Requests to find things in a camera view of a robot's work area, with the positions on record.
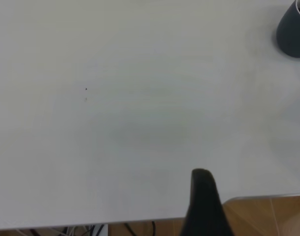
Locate dark grey ceramic mug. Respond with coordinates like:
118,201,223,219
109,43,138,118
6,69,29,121
275,0,300,59

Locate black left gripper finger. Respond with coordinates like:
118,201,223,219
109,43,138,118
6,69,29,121
180,168,236,236

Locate black cable under table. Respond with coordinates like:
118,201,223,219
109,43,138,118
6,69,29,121
123,220,157,236

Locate white cable bundle under table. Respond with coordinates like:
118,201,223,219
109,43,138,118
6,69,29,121
45,224,109,236

